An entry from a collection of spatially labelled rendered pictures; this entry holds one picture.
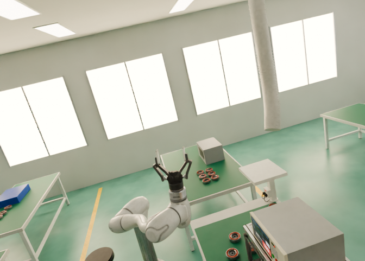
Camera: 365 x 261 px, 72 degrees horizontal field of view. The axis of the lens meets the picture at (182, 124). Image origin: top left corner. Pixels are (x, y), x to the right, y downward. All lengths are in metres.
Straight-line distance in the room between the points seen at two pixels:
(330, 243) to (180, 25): 5.18
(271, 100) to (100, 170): 4.72
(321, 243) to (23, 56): 5.92
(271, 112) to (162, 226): 1.83
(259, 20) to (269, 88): 0.68
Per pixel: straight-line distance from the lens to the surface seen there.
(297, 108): 7.39
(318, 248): 1.81
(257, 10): 2.81
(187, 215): 1.36
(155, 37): 5.96
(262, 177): 2.62
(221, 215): 2.98
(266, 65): 2.77
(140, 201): 1.87
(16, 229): 4.40
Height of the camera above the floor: 2.52
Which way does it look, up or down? 16 degrees down
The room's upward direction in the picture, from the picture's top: 14 degrees counter-clockwise
